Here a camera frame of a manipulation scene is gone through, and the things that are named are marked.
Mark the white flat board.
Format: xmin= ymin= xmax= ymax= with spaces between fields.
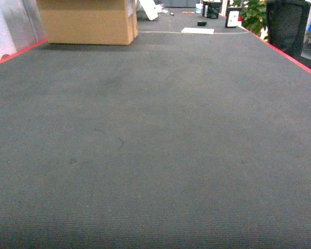
xmin=181 ymin=27 xmax=214 ymax=35

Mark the small black box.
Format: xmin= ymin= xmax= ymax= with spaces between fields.
xmin=197 ymin=21 xmax=207 ymax=26

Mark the white leaning panel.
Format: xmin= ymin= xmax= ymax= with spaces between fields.
xmin=139 ymin=0 xmax=158 ymax=21

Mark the large cardboard box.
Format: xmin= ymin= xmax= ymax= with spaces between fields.
xmin=36 ymin=0 xmax=138 ymax=45

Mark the white black device box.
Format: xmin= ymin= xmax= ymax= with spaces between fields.
xmin=225 ymin=8 xmax=241 ymax=28

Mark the green potted plant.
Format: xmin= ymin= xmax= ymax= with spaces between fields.
xmin=241 ymin=0 xmax=267 ymax=36

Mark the black mesh office chair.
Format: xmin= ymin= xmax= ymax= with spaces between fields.
xmin=266 ymin=1 xmax=310 ymax=59

